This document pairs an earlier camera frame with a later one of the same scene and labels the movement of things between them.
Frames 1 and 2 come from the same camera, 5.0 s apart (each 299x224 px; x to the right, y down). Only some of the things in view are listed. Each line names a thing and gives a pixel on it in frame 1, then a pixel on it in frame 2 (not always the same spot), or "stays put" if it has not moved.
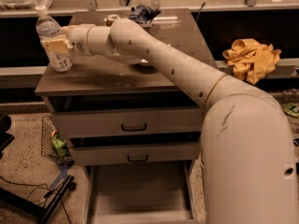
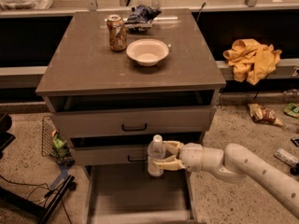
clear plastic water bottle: x=47 y=27 → x=156 y=153
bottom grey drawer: x=139 y=193 stays put
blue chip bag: x=143 y=14 stays put
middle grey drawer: x=132 y=149 stays put
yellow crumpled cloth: x=250 y=60 stays put
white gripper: x=78 y=38 → x=191 y=156
